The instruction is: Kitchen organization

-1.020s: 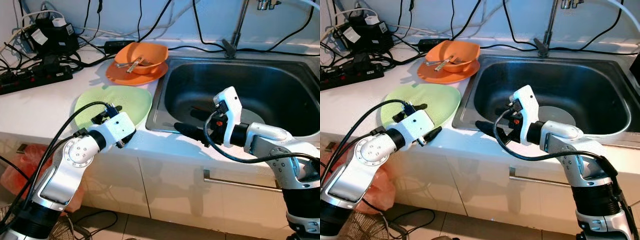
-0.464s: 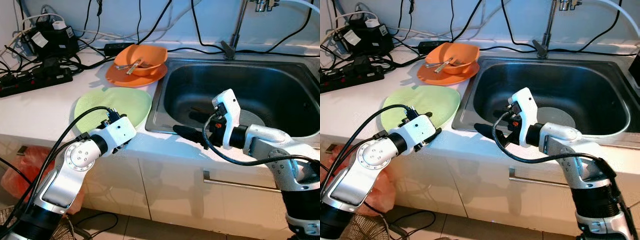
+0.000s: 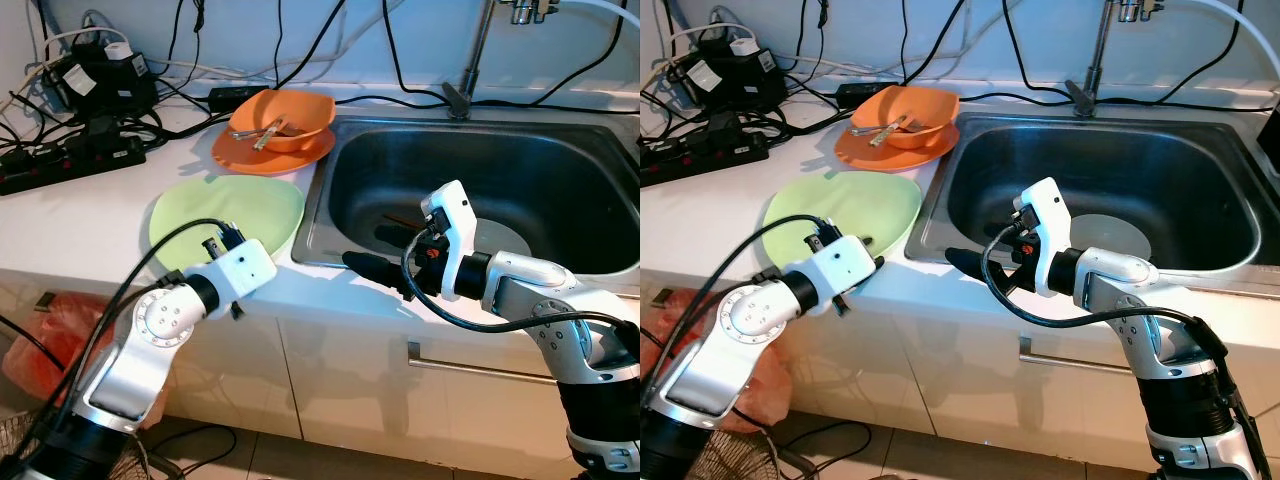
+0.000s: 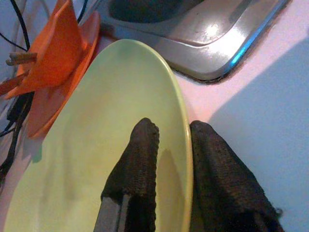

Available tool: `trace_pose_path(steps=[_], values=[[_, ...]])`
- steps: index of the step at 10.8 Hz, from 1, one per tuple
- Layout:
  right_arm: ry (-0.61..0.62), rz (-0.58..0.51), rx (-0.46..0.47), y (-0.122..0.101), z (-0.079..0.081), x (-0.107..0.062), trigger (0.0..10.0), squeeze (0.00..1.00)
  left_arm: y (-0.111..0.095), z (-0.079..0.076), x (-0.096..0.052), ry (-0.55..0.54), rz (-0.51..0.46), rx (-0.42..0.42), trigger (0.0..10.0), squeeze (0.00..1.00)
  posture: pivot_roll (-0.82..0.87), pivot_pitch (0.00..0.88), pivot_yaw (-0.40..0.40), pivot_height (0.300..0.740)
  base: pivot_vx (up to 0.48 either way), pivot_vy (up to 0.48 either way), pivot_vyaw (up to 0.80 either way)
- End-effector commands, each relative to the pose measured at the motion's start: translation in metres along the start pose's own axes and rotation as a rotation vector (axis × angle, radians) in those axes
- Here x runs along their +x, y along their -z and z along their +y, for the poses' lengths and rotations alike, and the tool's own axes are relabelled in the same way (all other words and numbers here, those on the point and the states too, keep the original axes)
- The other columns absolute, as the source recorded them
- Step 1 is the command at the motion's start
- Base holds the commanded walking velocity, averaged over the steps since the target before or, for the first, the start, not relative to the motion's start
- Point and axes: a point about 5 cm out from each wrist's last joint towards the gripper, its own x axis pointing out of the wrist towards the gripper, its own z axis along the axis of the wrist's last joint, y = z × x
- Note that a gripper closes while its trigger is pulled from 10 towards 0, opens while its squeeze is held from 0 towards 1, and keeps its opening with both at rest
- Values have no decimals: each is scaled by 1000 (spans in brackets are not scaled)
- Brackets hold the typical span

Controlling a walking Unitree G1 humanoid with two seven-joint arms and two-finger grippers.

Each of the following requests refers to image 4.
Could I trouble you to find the black power cable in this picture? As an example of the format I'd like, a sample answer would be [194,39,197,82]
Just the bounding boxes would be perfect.
[0,91,32,185]

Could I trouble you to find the wooden chopstick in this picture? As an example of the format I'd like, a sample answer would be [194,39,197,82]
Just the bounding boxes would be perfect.
[6,52,38,66]
[0,72,29,97]

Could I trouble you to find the orange plate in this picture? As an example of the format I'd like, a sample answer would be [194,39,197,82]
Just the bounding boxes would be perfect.
[25,11,101,140]

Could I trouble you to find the green plate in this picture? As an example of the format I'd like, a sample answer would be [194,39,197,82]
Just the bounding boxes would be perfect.
[3,38,194,232]

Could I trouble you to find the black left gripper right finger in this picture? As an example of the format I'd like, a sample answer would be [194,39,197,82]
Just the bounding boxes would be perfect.
[189,120,286,232]

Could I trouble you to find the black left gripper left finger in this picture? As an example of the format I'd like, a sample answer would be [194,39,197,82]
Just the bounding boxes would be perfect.
[93,117,160,232]

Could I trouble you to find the orange bowl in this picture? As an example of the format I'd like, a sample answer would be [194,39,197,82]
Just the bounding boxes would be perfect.
[3,0,84,100]

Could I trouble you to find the stainless steel sink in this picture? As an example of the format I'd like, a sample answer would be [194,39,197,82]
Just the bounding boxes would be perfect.
[79,0,290,82]

